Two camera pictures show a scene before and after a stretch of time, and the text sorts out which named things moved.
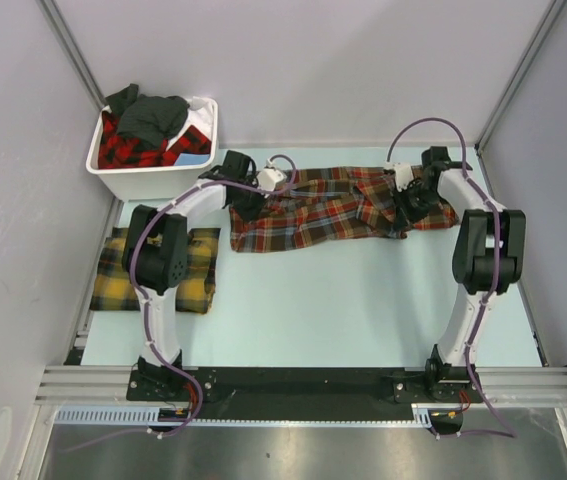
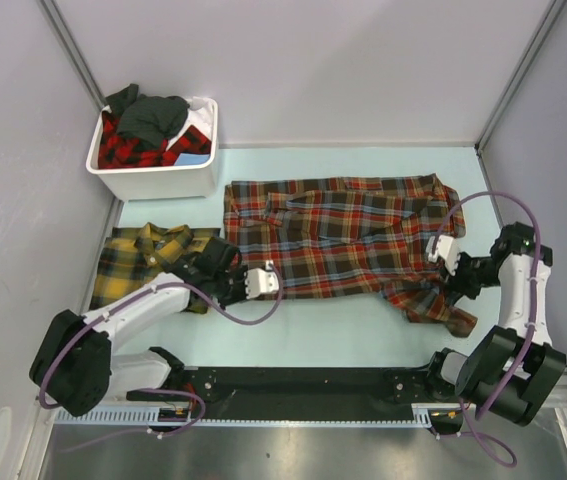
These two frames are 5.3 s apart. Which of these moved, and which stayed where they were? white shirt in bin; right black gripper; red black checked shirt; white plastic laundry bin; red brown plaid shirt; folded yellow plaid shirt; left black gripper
Moved: left black gripper; red brown plaid shirt; right black gripper
Stayed: white plastic laundry bin; red black checked shirt; white shirt in bin; folded yellow plaid shirt
